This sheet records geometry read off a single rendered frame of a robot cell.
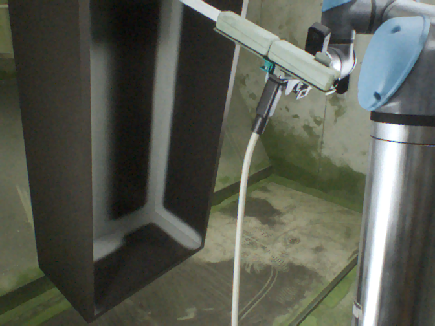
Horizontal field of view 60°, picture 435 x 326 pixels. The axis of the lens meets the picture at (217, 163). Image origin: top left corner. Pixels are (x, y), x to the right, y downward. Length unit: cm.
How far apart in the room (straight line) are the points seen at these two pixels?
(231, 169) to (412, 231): 261
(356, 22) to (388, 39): 57
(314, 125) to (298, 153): 30
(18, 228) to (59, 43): 145
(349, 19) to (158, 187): 119
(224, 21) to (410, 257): 60
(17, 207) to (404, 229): 204
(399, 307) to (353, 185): 253
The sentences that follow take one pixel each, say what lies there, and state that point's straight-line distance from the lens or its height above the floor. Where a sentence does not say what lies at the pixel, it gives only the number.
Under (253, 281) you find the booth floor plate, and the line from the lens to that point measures 227.
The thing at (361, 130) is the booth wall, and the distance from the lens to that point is 294.
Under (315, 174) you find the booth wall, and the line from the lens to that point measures 323.
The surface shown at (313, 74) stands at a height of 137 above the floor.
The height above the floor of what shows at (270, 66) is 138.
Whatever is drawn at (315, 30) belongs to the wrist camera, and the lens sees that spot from 91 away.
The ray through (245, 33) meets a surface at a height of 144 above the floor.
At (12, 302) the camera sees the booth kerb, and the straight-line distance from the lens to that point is 231.
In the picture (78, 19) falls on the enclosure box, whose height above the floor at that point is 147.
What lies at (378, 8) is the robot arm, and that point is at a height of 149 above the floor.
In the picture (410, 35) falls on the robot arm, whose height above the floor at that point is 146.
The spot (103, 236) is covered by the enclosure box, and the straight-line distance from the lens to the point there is 182.
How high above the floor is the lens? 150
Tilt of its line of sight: 23 degrees down
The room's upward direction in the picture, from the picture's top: straight up
